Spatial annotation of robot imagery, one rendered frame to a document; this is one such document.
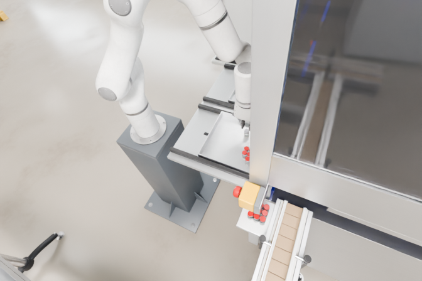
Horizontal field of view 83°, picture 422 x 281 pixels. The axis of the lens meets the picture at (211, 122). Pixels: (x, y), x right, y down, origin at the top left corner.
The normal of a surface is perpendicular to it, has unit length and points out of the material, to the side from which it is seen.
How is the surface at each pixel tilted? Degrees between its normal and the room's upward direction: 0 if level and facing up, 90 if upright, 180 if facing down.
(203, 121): 0
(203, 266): 0
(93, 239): 0
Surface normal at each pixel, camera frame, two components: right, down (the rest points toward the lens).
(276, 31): -0.43, 0.74
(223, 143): -0.12, -0.61
